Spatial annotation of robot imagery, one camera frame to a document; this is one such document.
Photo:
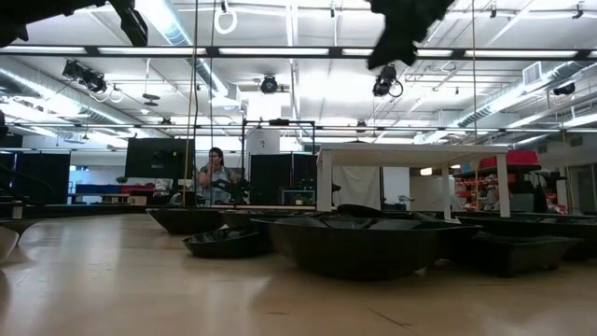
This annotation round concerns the white hanging cloth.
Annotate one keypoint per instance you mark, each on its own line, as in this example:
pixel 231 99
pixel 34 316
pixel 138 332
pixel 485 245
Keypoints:
pixel 356 186

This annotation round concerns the black monitor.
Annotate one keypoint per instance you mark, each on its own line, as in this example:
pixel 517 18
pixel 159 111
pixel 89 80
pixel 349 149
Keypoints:
pixel 158 158

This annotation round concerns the person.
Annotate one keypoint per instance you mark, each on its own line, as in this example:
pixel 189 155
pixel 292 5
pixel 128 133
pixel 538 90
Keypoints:
pixel 215 179

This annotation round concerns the black tubular stand frame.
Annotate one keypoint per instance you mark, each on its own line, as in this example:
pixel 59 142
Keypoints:
pixel 243 163

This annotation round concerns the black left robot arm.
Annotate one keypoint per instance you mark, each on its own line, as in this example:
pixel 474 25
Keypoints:
pixel 11 33

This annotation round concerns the white curved object dark rim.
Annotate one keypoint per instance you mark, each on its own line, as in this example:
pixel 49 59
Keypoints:
pixel 5 242

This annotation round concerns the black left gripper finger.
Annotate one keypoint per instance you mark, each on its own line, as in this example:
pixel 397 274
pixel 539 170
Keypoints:
pixel 133 23

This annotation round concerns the black square mini plate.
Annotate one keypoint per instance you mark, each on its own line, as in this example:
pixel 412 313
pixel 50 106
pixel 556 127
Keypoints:
pixel 184 223
pixel 522 256

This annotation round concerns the metal rack with red bins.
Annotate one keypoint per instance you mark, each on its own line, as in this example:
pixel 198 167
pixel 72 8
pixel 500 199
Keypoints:
pixel 510 158

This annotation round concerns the black partition panel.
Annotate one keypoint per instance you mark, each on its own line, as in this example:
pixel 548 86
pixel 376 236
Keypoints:
pixel 280 177
pixel 42 177

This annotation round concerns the blue and red low cabinet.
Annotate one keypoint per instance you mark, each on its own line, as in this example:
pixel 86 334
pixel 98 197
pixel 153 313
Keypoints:
pixel 102 189

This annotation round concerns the black ceiling camera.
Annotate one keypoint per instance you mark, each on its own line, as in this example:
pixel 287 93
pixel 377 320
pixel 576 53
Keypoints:
pixel 564 88
pixel 269 84
pixel 91 79
pixel 384 81

